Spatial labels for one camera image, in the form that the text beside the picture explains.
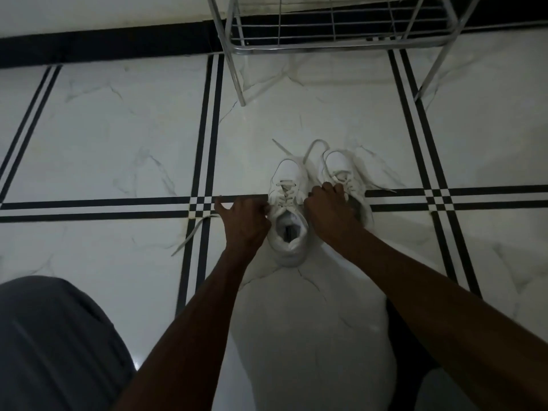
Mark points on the silver metal shoe rack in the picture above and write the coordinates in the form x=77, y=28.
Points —
x=342, y=40

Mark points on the person's left hand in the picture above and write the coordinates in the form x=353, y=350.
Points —
x=244, y=224

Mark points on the person's left fingers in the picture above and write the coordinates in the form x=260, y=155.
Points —
x=222, y=205

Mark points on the person's right forearm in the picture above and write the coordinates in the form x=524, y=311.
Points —
x=436, y=312

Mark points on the person's right hand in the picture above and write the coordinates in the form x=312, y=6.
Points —
x=332, y=218

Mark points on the person's left forearm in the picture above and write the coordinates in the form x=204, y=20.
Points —
x=197, y=333

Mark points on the person's grey trousers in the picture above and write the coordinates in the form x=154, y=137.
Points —
x=55, y=346

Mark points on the white lace-up sneaker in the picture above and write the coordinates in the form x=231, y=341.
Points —
x=340, y=164
x=287, y=179

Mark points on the person's right fingers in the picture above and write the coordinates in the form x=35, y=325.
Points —
x=327, y=190

